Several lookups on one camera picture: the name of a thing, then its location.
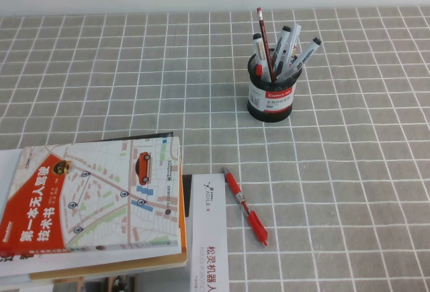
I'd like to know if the red gel pen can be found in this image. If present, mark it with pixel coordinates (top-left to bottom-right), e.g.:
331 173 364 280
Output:
221 166 269 247

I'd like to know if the black mesh pen holder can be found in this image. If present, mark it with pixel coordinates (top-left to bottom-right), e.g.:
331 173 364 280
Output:
247 48 294 124

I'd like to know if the clear plastic pen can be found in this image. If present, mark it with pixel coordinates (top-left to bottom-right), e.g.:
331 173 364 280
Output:
280 23 302 71

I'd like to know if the tan orange cover book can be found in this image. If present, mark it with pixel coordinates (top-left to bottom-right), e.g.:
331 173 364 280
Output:
28 171 188 281

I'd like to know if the white marker with black cap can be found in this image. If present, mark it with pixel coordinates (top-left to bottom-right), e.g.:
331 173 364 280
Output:
273 25 292 73
252 32 273 83
275 37 323 81

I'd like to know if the white AgileX brochure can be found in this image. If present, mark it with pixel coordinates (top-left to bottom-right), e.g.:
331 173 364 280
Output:
185 173 230 292

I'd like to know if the red black striped pencil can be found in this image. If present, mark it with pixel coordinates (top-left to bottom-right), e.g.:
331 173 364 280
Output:
256 7 277 83

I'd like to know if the grey white-grid tablecloth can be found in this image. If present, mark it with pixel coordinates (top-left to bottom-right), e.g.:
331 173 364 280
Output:
0 5 430 292

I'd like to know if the orange map cover book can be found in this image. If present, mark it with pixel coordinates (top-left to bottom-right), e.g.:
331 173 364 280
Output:
0 134 184 273

